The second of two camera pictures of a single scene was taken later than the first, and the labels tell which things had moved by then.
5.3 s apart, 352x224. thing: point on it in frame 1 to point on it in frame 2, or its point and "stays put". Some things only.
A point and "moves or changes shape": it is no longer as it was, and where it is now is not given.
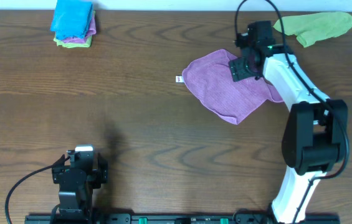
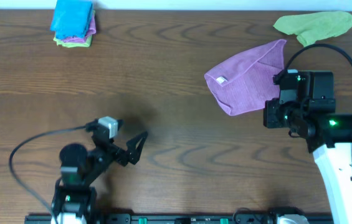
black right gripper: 240,68 to 271,113
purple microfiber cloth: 210,77 moves or changes shape
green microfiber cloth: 310,28 stays put
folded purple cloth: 91,32 stays put
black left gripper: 57,169 to 121,154
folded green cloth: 67,45 stays put
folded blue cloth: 71,18 stays put
